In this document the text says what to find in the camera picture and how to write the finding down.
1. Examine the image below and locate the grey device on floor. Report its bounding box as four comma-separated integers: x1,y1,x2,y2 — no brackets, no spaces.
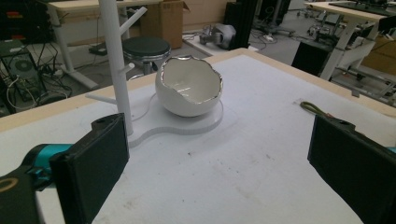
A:
199,22,237,50

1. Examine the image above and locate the brown cardboard box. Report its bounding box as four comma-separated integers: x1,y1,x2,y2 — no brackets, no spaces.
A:
138,0,191,50

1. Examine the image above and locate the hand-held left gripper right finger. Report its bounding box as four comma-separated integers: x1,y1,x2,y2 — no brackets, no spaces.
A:
307,114,396,224

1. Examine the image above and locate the black box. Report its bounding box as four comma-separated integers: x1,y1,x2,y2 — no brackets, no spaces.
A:
290,40,335,77

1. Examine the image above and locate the black cabinet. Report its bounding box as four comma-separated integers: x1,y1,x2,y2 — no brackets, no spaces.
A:
223,0,261,50

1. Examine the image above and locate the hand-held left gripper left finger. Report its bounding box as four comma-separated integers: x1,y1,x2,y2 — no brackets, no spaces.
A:
21,112,131,224

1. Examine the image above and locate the black power adapter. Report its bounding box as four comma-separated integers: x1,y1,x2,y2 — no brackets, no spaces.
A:
89,42,108,57

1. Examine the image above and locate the olive green hair tie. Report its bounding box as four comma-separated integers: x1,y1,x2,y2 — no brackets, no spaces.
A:
300,101,332,119

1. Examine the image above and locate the white eggshell-shaped bowl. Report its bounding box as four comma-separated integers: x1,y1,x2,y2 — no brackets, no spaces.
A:
154,55,224,119

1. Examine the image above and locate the black round stool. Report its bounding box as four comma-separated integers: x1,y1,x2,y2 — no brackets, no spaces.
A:
121,36,172,76

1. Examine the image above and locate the black computer tower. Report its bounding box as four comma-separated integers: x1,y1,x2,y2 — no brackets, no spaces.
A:
0,39,48,110

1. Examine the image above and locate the white jewelry tree stand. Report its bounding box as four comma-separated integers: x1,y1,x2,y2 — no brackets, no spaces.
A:
85,0,225,149

